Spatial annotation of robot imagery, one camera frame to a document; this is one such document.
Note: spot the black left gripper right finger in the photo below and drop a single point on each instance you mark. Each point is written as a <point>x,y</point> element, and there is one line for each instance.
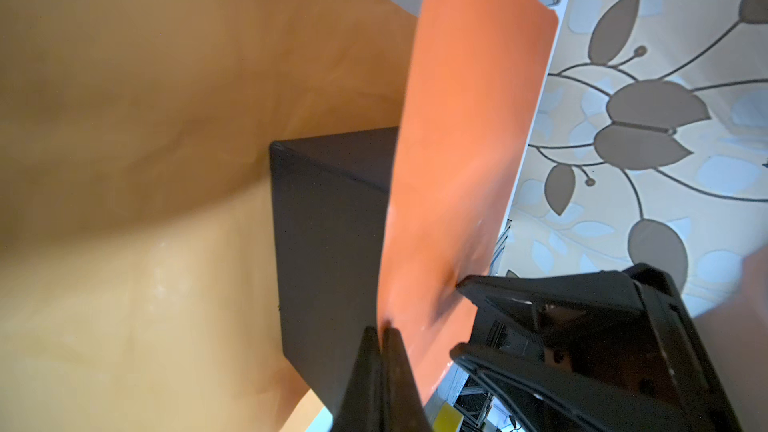
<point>402,406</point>

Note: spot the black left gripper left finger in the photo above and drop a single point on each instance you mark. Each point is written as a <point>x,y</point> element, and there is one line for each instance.
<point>360,410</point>

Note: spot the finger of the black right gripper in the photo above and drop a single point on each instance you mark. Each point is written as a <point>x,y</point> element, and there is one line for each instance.
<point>527,387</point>
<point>518,299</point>

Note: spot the dark navy gift box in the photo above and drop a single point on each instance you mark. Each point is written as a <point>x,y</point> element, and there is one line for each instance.
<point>330,196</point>

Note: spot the orange wrapping paper sheet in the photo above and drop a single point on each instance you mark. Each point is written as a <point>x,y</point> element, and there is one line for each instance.
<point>138,279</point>

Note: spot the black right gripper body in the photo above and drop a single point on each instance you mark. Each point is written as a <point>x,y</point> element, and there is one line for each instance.
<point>657,353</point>

